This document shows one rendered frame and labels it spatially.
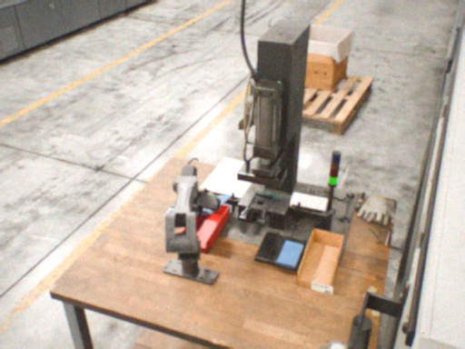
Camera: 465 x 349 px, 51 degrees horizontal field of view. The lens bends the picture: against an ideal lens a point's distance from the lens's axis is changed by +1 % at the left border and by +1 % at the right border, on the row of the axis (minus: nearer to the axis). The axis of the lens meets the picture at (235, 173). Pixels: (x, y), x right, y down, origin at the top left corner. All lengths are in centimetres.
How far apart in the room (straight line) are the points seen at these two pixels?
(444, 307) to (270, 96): 116
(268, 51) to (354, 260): 85
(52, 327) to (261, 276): 152
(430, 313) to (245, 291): 112
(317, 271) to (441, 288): 114
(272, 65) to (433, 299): 122
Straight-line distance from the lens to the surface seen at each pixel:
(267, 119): 176
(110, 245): 199
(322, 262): 188
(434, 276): 75
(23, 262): 345
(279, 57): 175
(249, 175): 189
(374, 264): 192
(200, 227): 201
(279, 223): 198
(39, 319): 306
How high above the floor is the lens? 218
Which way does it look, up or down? 33 degrees down
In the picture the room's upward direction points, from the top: straight up
